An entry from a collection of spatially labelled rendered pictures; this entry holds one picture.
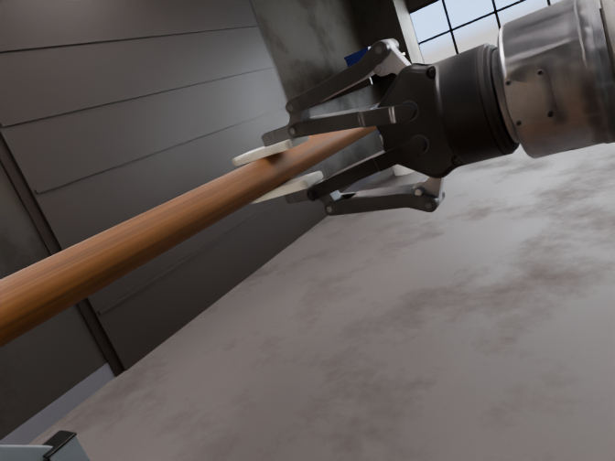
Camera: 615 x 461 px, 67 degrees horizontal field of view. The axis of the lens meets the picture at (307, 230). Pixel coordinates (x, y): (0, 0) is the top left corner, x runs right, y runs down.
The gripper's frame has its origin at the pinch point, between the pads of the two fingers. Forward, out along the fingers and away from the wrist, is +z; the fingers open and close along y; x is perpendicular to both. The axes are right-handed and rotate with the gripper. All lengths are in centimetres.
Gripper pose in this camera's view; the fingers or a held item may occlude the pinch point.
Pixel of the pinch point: (276, 168)
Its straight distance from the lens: 43.3
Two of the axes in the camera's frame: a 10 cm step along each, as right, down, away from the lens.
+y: 3.5, 9.1, 2.3
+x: 4.9, -3.9, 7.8
